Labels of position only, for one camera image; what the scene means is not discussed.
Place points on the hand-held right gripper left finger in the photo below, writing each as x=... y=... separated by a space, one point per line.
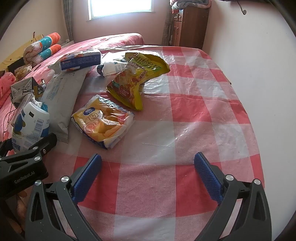
x=86 y=178

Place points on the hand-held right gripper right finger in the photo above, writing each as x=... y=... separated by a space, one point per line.
x=208 y=178

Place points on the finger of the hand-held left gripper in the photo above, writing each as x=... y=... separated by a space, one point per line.
x=5 y=148
x=46 y=142

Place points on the large white snack bag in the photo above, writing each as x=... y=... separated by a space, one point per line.
x=62 y=97

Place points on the brown snack wrapper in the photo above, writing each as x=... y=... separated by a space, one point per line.
x=39 y=89

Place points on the yellow bread packet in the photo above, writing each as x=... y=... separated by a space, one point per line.
x=99 y=120

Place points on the white milk carton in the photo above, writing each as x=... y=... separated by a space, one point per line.
x=20 y=89

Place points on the white plastic bottle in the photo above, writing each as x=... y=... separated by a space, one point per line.
x=112 y=68

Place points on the yellow snack bag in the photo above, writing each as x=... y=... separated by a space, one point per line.
x=129 y=85

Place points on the floral brown pillow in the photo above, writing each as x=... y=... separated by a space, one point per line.
x=23 y=70

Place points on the rolled patterned quilt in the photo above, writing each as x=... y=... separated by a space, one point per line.
x=44 y=54
x=46 y=40

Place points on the yellow headboard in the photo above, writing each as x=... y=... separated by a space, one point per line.
x=13 y=52

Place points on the pink bed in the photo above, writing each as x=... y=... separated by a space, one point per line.
x=104 y=42

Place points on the grey patterned curtain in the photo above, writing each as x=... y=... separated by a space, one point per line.
x=68 y=20
x=167 y=25

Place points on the brown wooden cabinet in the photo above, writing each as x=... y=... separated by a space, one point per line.
x=192 y=27

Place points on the bright window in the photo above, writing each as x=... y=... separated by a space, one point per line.
x=120 y=8

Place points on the folded blankets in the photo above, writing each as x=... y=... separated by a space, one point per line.
x=189 y=3

